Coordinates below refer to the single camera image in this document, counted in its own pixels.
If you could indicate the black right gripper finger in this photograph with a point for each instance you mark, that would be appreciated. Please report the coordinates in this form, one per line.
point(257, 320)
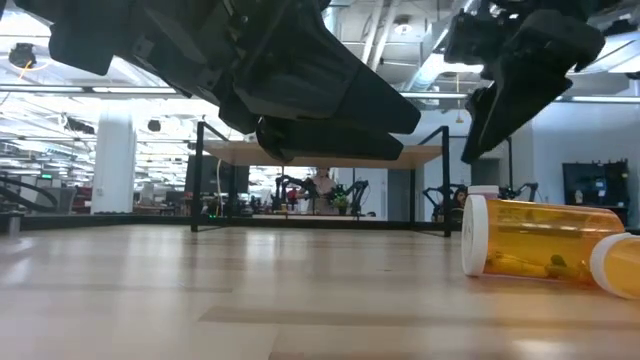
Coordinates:
point(479, 102)
point(520, 100)

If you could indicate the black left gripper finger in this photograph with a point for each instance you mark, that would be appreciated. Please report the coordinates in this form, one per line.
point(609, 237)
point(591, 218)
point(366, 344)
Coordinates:
point(340, 95)
point(325, 142)

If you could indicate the large orange pill bottle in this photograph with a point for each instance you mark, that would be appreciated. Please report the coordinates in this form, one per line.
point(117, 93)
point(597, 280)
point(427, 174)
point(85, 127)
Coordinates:
point(540, 235)

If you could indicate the small orange pill bottle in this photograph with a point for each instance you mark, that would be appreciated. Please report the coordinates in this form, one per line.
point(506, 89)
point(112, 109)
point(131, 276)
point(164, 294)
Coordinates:
point(620, 265)

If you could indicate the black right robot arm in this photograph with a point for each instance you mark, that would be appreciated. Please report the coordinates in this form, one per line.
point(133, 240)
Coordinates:
point(550, 4)

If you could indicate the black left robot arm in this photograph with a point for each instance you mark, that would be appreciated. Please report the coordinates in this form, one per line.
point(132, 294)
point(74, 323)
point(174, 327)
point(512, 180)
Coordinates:
point(90, 40)

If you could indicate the black background robot arm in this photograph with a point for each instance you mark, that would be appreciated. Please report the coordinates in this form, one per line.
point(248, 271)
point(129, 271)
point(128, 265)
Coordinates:
point(359, 192)
point(295, 186)
point(435, 197)
point(522, 191)

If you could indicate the person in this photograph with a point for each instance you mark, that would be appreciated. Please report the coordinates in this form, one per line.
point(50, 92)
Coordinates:
point(324, 187)
point(457, 198)

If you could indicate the small background potted plant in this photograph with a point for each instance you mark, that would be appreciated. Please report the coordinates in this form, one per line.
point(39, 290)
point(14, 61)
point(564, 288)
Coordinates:
point(341, 202)

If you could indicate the long ceiling light bar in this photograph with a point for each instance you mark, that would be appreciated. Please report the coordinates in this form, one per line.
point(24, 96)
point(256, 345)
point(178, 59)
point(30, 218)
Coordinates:
point(125, 90)

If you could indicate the black monitor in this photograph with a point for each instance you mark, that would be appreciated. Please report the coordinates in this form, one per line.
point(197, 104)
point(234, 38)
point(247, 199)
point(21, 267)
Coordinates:
point(215, 175)

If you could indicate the white square column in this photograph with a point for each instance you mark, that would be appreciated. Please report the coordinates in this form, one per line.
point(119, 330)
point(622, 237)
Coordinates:
point(114, 160)

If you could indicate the wooden shelf with black frame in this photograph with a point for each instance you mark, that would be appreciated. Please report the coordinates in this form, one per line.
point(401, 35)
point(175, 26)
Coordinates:
point(227, 152)

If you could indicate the black ceiling camera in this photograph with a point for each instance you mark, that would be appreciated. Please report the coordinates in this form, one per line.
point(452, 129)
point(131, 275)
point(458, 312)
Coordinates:
point(22, 55)

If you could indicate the black aluminium rail frame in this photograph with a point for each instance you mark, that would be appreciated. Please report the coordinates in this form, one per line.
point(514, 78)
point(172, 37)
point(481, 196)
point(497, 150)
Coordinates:
point(125, 220)

